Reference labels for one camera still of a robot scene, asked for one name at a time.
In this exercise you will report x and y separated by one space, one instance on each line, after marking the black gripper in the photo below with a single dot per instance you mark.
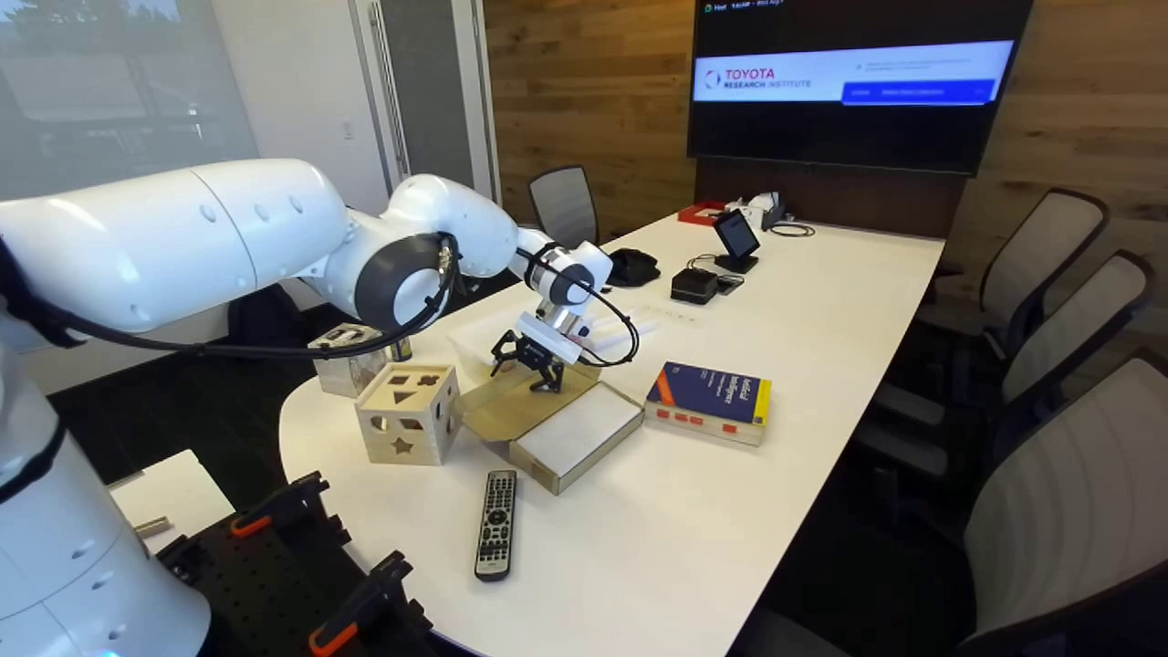
533 346

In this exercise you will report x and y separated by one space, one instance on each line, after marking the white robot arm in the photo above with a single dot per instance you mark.
184 244

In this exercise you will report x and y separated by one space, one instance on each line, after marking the blue and orange book box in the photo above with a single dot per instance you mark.
712 401

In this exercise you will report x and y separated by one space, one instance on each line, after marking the small black box device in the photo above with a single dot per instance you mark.
695 288

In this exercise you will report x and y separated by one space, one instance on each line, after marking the wooden shape sorter cube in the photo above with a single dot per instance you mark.
426 425

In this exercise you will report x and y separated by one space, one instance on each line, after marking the black round pouch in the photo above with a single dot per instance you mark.
634 264

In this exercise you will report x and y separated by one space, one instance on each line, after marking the black remote control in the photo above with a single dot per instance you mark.
497 524

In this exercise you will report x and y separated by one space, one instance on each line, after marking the small grey office chair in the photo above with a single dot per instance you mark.
562 207

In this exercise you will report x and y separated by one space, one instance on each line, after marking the flat red item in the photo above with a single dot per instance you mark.
702 213

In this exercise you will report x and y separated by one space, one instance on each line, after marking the black tablet on stand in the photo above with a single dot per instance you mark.
734 235

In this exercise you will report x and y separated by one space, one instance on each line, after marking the frosted glass window panel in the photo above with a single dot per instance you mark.
111 84

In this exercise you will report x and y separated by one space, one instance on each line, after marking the grey mesh office chair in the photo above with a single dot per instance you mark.
1071 324
1046 249
1081 497

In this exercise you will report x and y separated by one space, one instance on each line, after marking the wall mounted tv screen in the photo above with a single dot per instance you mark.
852 84

